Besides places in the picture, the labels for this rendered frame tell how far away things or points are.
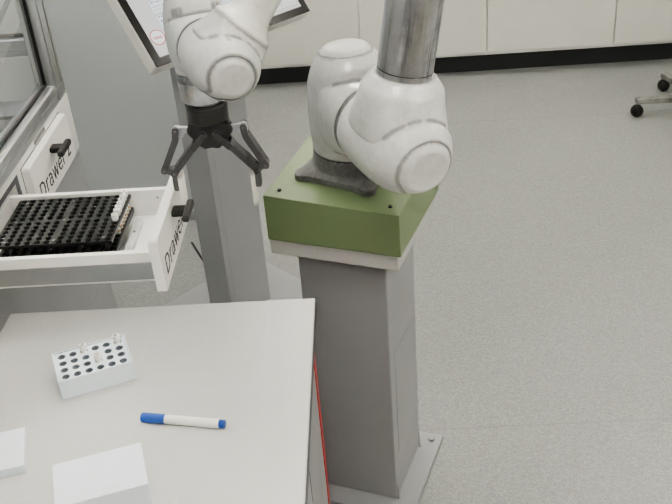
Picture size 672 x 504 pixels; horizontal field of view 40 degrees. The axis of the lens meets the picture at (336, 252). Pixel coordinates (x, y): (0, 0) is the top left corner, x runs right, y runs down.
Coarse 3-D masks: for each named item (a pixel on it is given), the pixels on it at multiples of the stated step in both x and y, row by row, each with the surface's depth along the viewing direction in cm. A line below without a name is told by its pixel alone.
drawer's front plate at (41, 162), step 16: (48, 128) 205; (64, 128) 211; (48, 144) 200; (32, 160) 192; (48, 160) 200; (64, 160) 210; (32, 176) 190; (48, 176) 199; (32, 192) 191; (48, 192) 199
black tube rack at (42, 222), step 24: (24, 216) 178; (48, 216) 176; (72, 216) 176; (96, 216) 176; (120, 216) 174; (0, 240) 170; (24, 240) 169; (48, 240) 169; (72, 240) 168; (96, 240) 168; (120, 240) 173
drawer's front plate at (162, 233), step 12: (168, 192) 175; (168, 204) 171; (180, 204) 181; (156, 216) 168; (168, 216) 170; (156, 228) 164; (168, 228) 170; (180, 228) 180; (156, 240) 160; (168, 240) 169; (180, 240) 179; (156, 252) 161; (168, 252) 169; (156, 264) 163; (168, 264) 168; (156, 276) 164; (168, 276) 168
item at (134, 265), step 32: (64, 192) 186; (96, 192) 185; (128, 192) 184; (160, 192) 184; (0, 224) 180; (32, 256) 165; (64, 256) 164; (96, 256) 164; (128, 256) 164; (0, 288) 168
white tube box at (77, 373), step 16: (64, 352) 157; (80, 352) 157; (112, 352) 156; (128, 352) 155; (64, 368) 153; (80, 368) 153; (96, 368) 152; (112, 368) 152; (128, 368) 153; (64, 384) 150; (80, 384) 151; (96, 384) 152; (112, 384) 154
